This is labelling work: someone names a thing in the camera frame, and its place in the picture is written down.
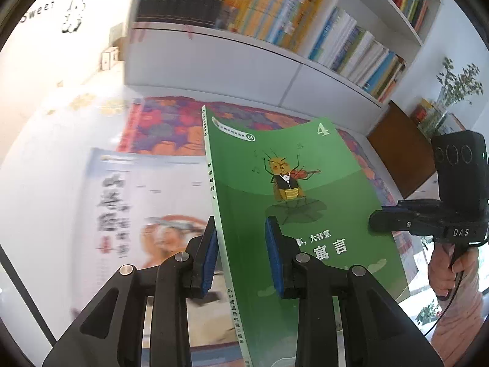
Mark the person's right hand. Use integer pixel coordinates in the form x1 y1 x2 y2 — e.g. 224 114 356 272
428 243 480 302

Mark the person's right forearm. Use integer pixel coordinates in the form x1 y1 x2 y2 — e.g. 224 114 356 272
430 271 486 356

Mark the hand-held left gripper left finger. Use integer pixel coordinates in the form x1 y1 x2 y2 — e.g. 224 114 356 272
42 216 220 367

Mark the yellow and red package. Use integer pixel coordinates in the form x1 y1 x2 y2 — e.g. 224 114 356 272
410 98 436 123

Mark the floral blanket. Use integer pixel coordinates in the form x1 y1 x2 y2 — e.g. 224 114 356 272
116 97 398 207

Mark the black letters wall sticker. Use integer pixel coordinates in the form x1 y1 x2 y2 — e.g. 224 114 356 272
21 0 58 24

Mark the small white carton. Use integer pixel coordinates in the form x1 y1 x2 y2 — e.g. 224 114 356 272
100 46 123 71

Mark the black outline figure wall sticker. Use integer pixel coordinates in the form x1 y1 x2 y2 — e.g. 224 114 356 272
62 0 85 34

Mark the brown wooden cabinet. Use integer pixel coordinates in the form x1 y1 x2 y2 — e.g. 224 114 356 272
367 100 439 199

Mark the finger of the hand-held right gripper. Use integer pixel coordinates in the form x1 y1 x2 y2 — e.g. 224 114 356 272
381 198 441 215
369 208 446 238

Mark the row of white and blue books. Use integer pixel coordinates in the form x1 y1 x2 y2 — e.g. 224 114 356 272
309 7 406 104

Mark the white bookshelf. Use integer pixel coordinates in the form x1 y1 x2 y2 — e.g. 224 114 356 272
124 0 446 134

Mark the white book with orange figure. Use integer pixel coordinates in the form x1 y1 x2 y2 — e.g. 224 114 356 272
74 147 245 352

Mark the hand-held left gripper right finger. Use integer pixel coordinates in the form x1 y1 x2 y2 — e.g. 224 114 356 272
264 216 446 367

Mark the glass vase with green plant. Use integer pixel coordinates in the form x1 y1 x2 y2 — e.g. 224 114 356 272
418 57 484 140

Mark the green book with cricket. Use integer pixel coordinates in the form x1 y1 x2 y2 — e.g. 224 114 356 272
201 104 411 367

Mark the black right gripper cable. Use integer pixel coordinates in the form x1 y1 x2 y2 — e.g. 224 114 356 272
428 271 465 334

